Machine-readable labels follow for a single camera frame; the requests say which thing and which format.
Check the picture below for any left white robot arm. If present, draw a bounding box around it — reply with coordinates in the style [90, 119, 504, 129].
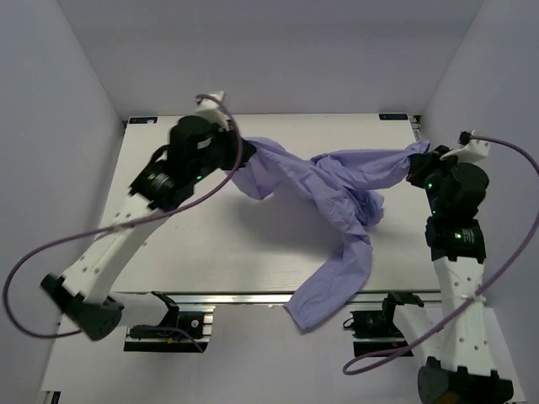
[40, 91, 256, 341]

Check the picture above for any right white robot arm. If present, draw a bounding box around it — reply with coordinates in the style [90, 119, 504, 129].
[407, 131, 514, 403]

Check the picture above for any purple jacket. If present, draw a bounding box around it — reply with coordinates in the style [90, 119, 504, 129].
[232, 137, 430, 332]

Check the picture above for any left blue table label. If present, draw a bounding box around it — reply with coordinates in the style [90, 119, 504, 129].
[128, 117, 157, 125]

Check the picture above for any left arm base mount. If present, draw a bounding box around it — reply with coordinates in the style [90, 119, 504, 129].
[124, 292, 211, 354]

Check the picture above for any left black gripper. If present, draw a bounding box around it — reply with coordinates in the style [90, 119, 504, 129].
[189, 120, 255, 183]

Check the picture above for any right blue table label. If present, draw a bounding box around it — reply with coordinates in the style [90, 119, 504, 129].
[378, 113, 408, 121]

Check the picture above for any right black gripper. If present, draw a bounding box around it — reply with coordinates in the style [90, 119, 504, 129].
[406, 145, 467, 215]

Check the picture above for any blue table label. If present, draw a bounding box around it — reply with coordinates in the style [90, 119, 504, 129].
[378, 113, 408, 121]
[128, 117, 157, 125]

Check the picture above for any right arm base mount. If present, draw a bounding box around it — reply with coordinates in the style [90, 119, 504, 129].
[343, 292, 424, 357]

